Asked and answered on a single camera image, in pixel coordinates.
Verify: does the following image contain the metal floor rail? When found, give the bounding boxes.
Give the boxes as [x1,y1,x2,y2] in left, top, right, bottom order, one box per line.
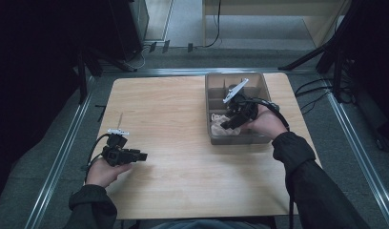
[23,75,95,229]
[325,92,389,229]

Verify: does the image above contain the black hanging cable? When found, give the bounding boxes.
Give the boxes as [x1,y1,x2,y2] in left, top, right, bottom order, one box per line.
[202,0,223,50]

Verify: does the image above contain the grey divided storage box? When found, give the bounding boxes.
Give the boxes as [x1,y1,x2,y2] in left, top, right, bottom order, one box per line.
[204,72,280,146]

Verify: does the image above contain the dark cabinet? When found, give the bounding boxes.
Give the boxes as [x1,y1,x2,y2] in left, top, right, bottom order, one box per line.
[108,0,150,62]

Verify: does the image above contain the white floor cable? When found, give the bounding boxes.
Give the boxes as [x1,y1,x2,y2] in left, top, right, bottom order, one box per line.
[128,44,153,71]

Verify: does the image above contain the light wooden shelf unit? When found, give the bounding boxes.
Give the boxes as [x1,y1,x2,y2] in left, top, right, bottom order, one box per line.
[201,0,354,50]

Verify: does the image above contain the black metal stand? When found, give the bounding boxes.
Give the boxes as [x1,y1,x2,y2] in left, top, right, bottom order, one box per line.
[75,47,137,106]

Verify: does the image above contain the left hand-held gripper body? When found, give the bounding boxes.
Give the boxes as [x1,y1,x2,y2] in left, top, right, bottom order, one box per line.
[101,113,133,167]

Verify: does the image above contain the black tripod stand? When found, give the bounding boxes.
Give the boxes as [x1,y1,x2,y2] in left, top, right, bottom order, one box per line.
[277,0,389,106]

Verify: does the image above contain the black floor cables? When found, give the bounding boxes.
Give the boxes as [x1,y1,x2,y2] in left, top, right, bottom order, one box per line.
[294,77,334,116]

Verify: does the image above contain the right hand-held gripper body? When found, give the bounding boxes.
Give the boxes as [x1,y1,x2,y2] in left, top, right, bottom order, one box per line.
[222,77,259,121]

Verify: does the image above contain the person's left hand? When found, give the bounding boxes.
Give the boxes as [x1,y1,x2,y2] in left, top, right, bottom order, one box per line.
[85,157,133,189]

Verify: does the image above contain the person's right hand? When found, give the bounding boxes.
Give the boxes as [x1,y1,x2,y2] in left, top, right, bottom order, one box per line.
[246,104,289,141]

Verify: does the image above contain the right hand-held gripper cable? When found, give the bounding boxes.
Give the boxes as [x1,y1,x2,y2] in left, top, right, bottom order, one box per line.
[246,96,291,132]

